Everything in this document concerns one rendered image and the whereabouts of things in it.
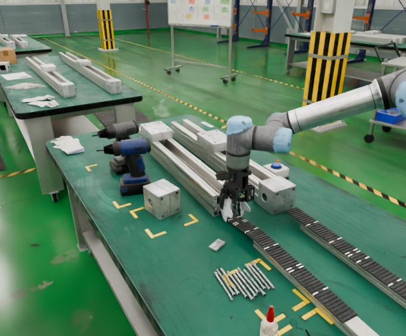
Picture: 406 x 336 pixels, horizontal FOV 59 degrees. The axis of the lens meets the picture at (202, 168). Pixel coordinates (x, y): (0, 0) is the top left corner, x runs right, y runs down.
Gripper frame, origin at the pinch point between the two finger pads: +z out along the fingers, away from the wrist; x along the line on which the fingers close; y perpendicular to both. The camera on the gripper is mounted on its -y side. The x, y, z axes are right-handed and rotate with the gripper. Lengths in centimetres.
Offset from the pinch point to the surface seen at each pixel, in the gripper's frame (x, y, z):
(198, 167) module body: 2.2, -29.5, -5.5
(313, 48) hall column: 259, -233, -12
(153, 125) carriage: 0, -72, -11
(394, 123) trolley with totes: 284, -130, 53
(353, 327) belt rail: -1, 53, -1
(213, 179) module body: 2.2, -17.4, -5.5
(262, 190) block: 14.0, -2.0, -4.9
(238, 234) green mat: -2.7, 8.1, 2.0
